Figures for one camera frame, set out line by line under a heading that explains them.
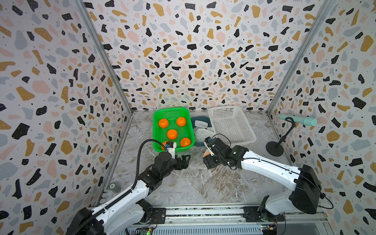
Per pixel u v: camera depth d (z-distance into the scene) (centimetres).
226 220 73
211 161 71
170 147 70
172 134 102
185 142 95
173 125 112
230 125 113
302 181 42
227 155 59
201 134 97
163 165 60
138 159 57
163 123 108
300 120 75
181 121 110
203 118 113
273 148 101
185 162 72
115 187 77
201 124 106
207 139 73
